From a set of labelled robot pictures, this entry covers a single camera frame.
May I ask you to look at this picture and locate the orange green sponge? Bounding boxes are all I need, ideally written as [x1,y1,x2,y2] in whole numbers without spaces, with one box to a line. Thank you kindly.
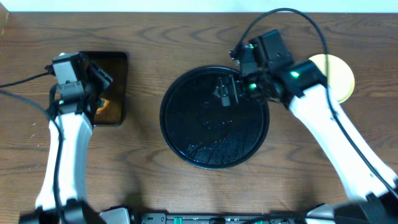
[96,98,109,114]

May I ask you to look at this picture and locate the yellow plate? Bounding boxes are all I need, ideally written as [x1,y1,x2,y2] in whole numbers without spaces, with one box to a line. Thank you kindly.
[328,55,355,103]

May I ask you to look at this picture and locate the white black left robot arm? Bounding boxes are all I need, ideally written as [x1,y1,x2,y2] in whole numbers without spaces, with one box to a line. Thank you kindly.
[19,51,128,223]

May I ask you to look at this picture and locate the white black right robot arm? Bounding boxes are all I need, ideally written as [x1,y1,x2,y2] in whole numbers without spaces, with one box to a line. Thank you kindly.
[222,44,397,223]

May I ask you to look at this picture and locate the black rectangular water tray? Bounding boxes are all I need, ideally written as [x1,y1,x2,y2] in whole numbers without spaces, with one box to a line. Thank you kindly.
[85,51,129,126]

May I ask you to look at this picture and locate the round black tray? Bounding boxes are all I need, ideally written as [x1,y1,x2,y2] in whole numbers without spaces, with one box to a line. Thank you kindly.
[160,66,270,169]

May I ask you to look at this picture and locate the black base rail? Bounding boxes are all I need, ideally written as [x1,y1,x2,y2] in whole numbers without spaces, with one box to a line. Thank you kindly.
[136,213,307,224]

